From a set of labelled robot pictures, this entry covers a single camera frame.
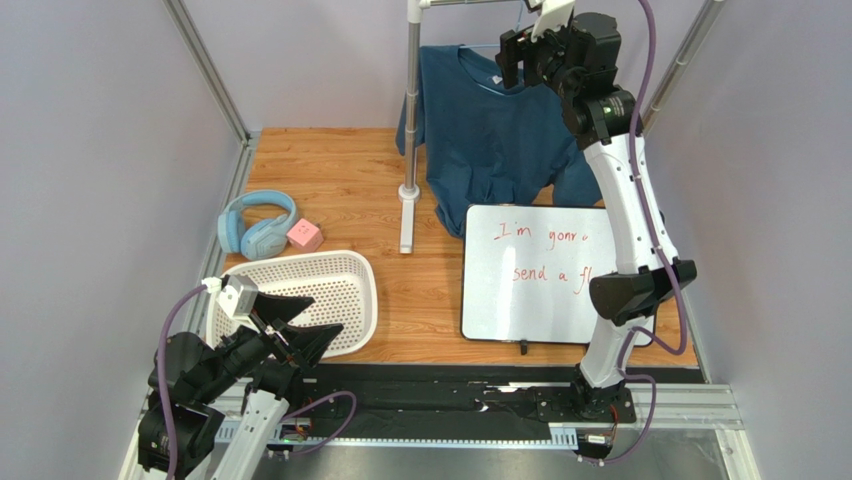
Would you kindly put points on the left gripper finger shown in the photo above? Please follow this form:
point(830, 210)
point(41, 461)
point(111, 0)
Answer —
point(307, 345)
point(269, 308)

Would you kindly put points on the pink cube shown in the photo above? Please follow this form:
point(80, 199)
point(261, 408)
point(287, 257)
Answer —
point(305, 236)

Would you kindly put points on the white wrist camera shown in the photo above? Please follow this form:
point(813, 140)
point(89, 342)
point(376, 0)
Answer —
point(234, 295)
point(552, 14)

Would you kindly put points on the left aluminium frame post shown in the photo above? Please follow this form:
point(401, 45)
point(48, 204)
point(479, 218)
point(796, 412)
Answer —
point(192, 38)

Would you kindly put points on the silver clothes rack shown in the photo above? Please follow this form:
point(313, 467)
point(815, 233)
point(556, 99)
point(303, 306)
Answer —
point(409, 191)

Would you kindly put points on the dark blue t shirt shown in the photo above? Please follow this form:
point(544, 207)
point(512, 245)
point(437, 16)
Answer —
point(487, 144)

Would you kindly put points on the white perforated plastic basket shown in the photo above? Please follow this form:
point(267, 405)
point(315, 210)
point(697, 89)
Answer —
point(341, 282)

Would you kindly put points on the whiteboard with red writing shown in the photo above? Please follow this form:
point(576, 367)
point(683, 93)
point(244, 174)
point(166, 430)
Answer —
point(527, 269)

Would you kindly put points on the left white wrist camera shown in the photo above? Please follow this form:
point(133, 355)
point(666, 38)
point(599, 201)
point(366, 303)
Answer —
point(234, 295)

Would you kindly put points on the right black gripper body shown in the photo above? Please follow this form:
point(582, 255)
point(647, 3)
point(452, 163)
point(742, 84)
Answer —
point(530, 54)

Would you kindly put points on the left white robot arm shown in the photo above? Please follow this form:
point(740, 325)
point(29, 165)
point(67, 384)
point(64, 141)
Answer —
point(177, 432)

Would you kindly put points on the light blue wire hanger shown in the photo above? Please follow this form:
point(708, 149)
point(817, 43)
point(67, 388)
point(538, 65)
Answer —
point(522, 12)

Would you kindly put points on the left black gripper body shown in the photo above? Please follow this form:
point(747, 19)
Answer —
point(273, 340)

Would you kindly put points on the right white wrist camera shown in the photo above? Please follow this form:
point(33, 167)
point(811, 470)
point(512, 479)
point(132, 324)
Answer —
point(552, 14)

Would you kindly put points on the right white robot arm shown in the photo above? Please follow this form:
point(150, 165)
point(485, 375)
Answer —
point(575, 56)

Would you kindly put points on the light blue headphones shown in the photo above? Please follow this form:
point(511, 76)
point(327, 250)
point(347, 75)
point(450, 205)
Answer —
point(265, 239)

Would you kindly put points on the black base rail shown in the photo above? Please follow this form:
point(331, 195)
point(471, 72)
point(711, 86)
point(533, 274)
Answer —
point(455, 404)

